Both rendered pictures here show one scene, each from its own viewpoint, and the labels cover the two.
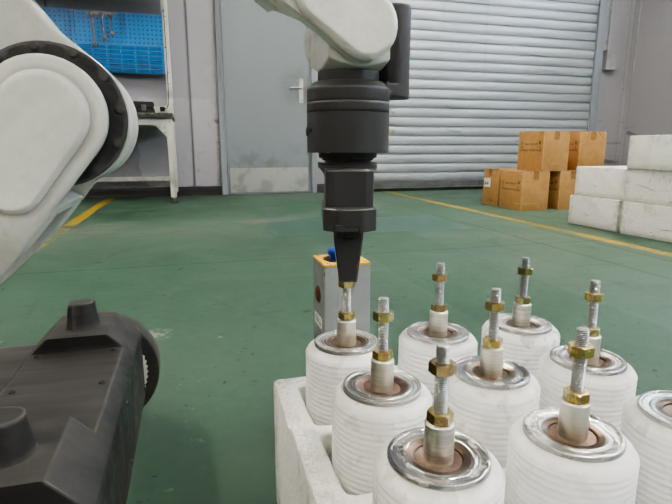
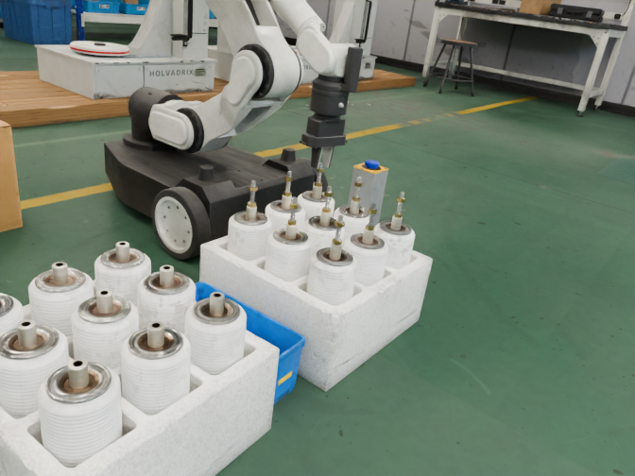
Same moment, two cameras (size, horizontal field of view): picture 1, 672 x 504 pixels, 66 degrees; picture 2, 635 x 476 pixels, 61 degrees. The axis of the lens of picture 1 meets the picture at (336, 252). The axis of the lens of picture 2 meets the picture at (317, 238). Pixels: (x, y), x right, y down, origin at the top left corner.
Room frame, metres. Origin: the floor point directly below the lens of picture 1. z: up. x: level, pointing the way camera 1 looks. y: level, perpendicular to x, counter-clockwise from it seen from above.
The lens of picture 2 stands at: (-0.23, -1.03, 0.73)
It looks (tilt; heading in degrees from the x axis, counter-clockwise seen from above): 25 degrees down; 51
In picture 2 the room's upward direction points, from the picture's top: 8 degrees clockwise
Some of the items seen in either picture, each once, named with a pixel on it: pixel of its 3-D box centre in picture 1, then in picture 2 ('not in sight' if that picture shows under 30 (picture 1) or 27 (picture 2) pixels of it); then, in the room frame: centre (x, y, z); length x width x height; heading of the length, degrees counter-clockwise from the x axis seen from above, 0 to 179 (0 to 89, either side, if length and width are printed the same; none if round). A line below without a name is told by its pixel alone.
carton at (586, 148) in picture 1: (579, 150); not in sight; (4.24, -1.97, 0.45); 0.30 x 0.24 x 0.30; 13
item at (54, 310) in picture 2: not in sight; (64, 327); (-0.08, -0.19, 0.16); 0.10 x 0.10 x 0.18
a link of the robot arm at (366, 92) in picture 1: (356, 61); (339, 70); (0.58, -0.02, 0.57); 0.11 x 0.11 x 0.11; 18
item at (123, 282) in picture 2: not in sight; (124, 301); (0.03, -0.16, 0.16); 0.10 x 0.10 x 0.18
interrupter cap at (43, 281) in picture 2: not in sight; (60, 280); (-0.08, -0.19, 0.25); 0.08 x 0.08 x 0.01
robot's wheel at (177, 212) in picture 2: not in sight; (180, 223); (0.32, 0.27, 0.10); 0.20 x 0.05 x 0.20; 106
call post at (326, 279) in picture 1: (340, 358); (362, 221); (0.75, -0.01, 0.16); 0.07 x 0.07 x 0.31; 16
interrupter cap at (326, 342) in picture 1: (346, 342); (317, 196); (0.57, -0.01, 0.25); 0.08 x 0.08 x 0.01
